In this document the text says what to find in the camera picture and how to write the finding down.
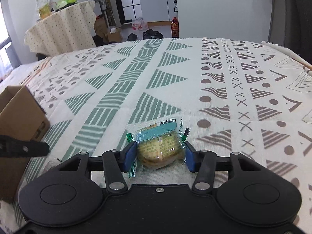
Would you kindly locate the patterned printed blanket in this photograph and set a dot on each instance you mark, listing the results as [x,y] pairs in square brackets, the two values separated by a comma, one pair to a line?
[146,82]

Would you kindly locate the brown cardboard box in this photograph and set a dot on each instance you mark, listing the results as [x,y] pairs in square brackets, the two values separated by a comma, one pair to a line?
[19,117]

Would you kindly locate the plastic bag red print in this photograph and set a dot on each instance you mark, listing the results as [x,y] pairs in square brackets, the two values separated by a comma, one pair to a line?
[139,24]

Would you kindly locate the white cabinet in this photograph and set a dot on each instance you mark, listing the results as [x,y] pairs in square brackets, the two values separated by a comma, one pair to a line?
[156,4]

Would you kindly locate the black shoes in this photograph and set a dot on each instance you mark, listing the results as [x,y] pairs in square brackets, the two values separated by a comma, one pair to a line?
[152,34]

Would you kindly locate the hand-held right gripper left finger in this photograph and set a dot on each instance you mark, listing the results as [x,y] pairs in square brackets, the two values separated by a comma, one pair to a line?
[129,157]

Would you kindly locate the black framed sliding door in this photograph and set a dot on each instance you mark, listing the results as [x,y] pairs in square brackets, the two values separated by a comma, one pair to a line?
[128,2]

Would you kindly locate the red drink bottle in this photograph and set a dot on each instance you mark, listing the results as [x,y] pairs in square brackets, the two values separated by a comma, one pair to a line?
[175,28]

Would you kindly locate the dark curtain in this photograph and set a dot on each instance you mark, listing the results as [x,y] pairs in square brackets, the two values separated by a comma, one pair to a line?
[292,12]

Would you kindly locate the small cardboard box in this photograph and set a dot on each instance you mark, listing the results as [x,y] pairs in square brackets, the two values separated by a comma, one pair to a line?
[100,28]

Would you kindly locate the clear cooking oil bottle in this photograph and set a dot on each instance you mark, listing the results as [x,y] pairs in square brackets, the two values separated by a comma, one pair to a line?
[43,7]

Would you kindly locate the round cookie packet teal label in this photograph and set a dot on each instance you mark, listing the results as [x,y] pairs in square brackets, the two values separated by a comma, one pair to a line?
[158,148]

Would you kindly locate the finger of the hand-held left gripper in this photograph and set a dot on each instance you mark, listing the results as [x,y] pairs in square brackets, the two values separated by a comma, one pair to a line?
[24,147]

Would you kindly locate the round table dotted tablecloth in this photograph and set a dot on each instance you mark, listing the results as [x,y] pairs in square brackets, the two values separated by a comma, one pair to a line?
[61,29]

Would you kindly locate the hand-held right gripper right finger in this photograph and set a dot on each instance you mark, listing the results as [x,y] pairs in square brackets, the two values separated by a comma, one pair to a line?
[190,157]

